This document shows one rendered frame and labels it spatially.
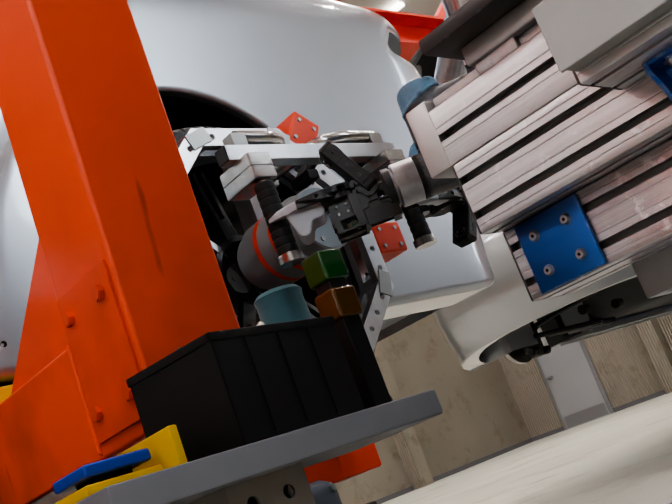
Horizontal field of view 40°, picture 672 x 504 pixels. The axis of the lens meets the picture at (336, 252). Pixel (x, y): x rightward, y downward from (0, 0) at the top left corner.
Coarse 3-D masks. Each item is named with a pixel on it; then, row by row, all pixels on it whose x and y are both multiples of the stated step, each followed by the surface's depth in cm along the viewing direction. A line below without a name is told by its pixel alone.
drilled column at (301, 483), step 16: (256, 480) 92; (272, 480) 93; (288, 480) 94; (304, 480) 96; (208, 496) 91; (224, 496) 89; (240, 496) 90; (256, 496) 91; (272, 496) 92; (288, 496) 98; (304, 496) 95
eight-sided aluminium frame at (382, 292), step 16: (192, 128) 181; (208, 128) 183; (224, 128) 186; (240, 128) 189; (256, 128) 192; (272, 128) 194; (192, 144) 179; (208, 144) 182; (192, 160) 177; (288, 176) 200; (320, 176) 198; (336, 176) 201; (352, 240) 202; (368, 240) 199; (352, 256) 200; (368, 256) 197; (368, 272) 197; (384, 272) 197; (368, 288) 197; (384, 288) 195; (368, 304) 192; (384, 304) 194; (368, 320) 189; (368, 336) 187
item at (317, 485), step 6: (318, 480) 143; (312, 486) 140; (318, 486) 141; (324, 486) 141; (330, 486) 141; (336, 486) 142; (312, 492) 139; (318, 492) 140; (324, 492) 140; (330, 492) 141; (336, 492) 142; (318, 498) 138; (324, 498) 140; (330, 498) 140; (336, 498) 141
